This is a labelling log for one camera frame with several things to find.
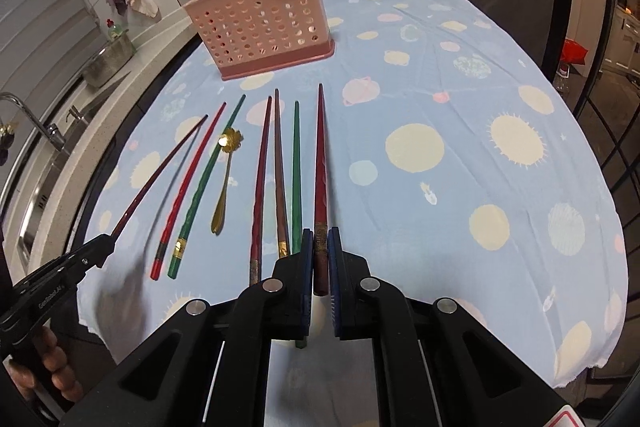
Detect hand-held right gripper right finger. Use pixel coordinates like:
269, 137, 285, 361
327, 228, 571, 427

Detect gold flower spoon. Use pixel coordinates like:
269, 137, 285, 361
211, 127, 244, 237

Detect green chopstick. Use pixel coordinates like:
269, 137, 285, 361
167, 94, 247, 280
291, 101, 307, 350

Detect window blinds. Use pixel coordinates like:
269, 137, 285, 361
0, 0, 108, 118

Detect pink perforated utensil holder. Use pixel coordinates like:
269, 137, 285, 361
182, 0, 336, 82

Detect chrome faucet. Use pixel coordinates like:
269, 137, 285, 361
0, 93, 67, 154

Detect green dish soap bottle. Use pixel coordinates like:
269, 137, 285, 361
106, 19, 132, 46

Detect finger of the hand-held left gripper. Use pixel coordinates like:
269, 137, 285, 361
15, 233, 117, 303

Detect clear plastic bottle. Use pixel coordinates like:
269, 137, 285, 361
552, 62, 574, 94

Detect person's left hand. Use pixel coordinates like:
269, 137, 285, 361
39, 325, 85, 404

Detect steel colander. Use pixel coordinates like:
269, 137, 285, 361
82, 38, 137, 88

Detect dark red chopstick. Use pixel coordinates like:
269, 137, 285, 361
110, 114, 208, 242
249, 95, 273, 286
312, 83, 331, 297

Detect brown chopstick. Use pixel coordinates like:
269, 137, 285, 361
272, 88, 291, 258

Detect red bag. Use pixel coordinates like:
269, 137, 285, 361
562, 38, 589, 66

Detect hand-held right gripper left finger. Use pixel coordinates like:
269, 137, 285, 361
60, 229, 314, 427

